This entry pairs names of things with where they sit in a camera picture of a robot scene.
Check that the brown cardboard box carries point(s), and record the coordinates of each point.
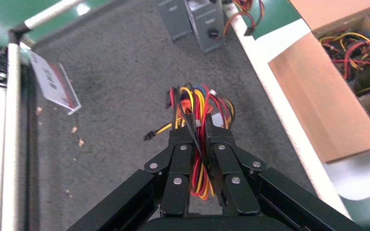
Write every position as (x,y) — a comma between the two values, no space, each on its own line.
(316,102)

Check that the white metal table rail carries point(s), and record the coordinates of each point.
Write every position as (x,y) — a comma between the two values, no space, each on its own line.
(9,127)
(51,12)
(292,121)

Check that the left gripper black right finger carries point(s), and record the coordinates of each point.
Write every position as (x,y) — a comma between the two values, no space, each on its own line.
(229,172)

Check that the white card with red print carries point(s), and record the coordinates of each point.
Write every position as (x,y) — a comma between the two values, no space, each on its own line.
(52,83)

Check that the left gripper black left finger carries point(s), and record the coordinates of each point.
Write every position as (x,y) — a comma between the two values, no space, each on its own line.
(180,165)

